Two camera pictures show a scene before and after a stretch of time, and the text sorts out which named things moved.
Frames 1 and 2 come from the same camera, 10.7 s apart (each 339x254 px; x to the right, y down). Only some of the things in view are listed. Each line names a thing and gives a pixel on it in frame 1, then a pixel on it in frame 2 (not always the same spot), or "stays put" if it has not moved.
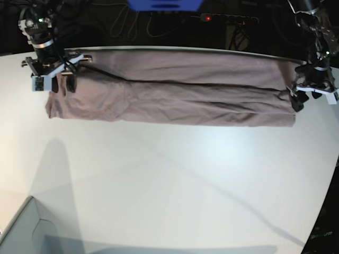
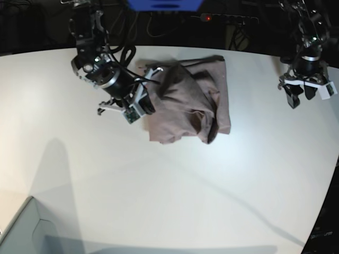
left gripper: [60, 66] -> [125, 91]
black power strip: [238, 19] stays put
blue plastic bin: [165, 5] stays put
